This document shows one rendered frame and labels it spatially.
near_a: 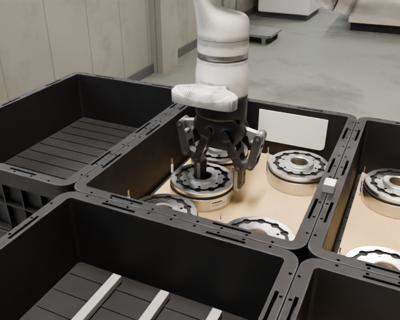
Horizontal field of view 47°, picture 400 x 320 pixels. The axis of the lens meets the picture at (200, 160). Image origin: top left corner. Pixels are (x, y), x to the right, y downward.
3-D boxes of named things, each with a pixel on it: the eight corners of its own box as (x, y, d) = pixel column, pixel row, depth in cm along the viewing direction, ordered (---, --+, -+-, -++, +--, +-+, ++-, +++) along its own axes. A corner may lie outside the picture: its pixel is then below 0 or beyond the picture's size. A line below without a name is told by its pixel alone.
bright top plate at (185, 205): (149, 190, 71) (149, 187, 71) (208, 206, 67) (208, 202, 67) (112, 225, 63) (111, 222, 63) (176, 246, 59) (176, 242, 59)
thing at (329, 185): (324, 185, 58) (326, 177, 58) (336, 187, 58) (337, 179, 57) (321, 192, 57) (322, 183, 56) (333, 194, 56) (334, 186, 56)
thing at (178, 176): (188, 160, 80) (188, 157, 79) (242, 173, 76) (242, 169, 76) (159, 188, 72) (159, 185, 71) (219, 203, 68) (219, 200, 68)
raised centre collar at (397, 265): (365, 256, 57) (366, 251, 57) (407, 266, 55) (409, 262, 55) (360, 281, 53) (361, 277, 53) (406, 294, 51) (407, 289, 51)
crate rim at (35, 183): (77, 81, 102) (76, 70, 101) (200, 101, 91) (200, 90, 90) (-88, 158, 70) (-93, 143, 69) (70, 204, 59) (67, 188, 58)
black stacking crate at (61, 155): (82, 121, 106) (76, 73, 101) (199, 145, 95) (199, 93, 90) (-69, 209, 75) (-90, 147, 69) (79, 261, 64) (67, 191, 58)
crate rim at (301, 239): (200, 101, 91) (200, 90, 90) (356, 127, 80) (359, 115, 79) (70, 204, 59) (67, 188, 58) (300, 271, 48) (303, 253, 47)
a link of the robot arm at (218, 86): (168, 103, 61) (167, 58, 58) (203, 79, 70) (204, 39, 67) (232, 115, 58) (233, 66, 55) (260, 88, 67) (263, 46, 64)
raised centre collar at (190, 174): (195, 167, 76) (195, 164, 76) (222, 174, 75) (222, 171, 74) (181, 181, 72) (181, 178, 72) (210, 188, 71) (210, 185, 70)
